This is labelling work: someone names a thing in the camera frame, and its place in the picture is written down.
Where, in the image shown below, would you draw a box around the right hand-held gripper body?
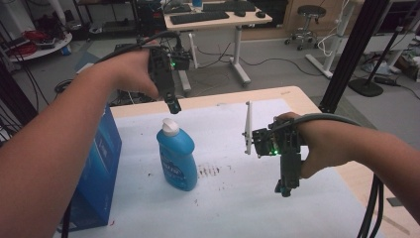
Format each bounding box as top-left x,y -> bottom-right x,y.
243,100 -> 304,186

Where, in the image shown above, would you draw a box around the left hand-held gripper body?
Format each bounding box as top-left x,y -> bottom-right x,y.
147,32 -> 200,102

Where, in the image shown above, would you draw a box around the blue bottle with white cap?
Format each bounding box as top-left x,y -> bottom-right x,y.
156,117 -> 199,192

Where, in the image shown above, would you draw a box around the blue cardboard box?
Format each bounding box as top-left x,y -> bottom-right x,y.
56,103 -> 123,233

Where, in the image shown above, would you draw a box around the person's left hand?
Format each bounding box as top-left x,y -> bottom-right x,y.
110,40 -> 160,100

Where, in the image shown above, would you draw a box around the person's right hand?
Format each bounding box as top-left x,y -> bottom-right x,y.
275,111 -> 342,179

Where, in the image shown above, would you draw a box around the white table mat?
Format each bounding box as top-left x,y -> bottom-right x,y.
52,97 -> 386,238

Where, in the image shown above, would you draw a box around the black computer tower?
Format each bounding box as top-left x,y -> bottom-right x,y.
136,0 -> 166,38

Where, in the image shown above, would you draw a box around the black keyboard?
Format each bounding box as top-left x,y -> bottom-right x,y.
169,11 -> 231,26
201,1 -> 258,13

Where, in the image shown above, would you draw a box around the light wooden desk white legs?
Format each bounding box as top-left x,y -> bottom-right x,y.
163,0 -> 273,93

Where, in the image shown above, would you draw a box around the black metal shelf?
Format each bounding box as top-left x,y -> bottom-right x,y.
72,0 -> 140,35

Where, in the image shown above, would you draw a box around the black stand with round base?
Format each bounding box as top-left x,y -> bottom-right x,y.
348,18 -> 420,98

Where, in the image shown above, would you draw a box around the small grey flat piece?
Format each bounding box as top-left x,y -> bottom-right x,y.
385,196 -> 404,208

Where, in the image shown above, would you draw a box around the round white table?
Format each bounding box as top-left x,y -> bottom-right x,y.
7,31 -> 73,63

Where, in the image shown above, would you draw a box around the white metal stand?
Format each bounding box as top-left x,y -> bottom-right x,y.
304,0 -> 365,80

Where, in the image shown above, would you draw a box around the black round stool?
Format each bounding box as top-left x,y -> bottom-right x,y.
283,4 -> 328,52

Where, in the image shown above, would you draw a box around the grey right gripper cable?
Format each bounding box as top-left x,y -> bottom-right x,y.
272,112 -> 362,134

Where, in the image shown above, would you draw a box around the black cable bundle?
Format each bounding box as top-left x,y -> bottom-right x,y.
356,174 -> 386,238

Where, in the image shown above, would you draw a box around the coiled black floor cable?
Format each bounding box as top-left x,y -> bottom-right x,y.
53,78 -> 74,95

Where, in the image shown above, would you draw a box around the black aluminium post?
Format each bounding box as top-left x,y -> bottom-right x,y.
318,0 -> 391,114

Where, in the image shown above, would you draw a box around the white hanging cable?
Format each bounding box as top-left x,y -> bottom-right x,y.
316,0 -> 352,58

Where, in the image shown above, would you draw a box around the red cable coil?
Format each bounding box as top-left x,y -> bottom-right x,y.
11,30 -> 49,58

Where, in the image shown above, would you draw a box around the black frame post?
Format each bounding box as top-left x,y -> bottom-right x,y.
0,60 -> 40,135

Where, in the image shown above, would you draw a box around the thin black cable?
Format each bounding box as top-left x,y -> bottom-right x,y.
60,201 -> 72,238

